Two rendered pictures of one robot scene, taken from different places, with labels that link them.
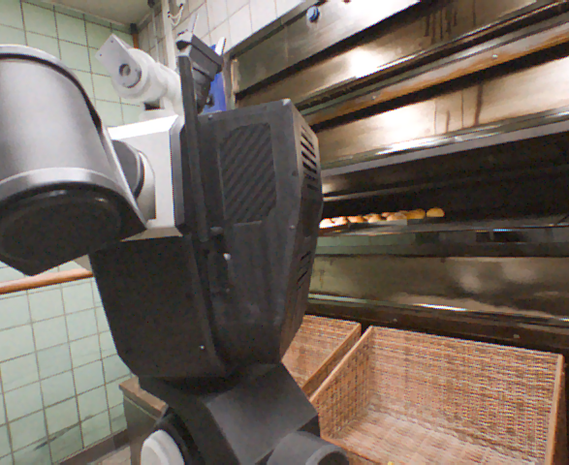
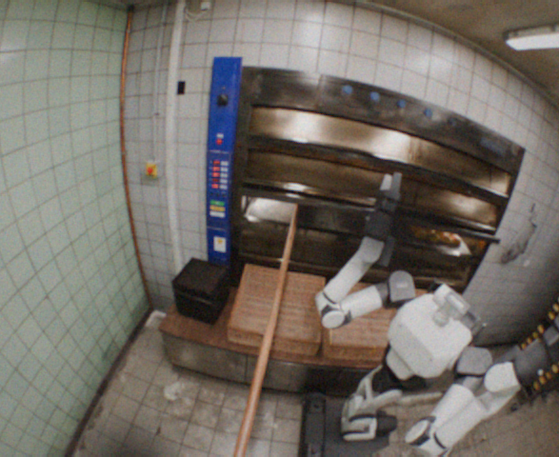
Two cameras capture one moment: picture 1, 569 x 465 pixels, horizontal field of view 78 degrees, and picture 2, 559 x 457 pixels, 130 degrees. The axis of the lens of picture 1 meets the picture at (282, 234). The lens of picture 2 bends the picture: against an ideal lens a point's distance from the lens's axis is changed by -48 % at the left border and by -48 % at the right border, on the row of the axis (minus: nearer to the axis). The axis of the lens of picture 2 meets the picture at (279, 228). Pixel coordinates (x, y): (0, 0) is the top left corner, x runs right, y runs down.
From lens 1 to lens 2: 1.20 m
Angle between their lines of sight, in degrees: 46
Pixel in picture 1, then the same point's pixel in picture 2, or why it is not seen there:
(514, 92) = (428, 196)
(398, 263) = (352, 250)
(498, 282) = (392, 263)
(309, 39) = (339, 102)
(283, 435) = not seen: hidden behind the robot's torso
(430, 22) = (411, 147)
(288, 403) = not seen: hidden behind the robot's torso
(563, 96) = (439, 208)
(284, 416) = not seen: hidden behind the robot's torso
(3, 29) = (39, 25)
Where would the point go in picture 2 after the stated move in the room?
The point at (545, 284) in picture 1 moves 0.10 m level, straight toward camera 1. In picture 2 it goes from (406, 265) to (410, 274)
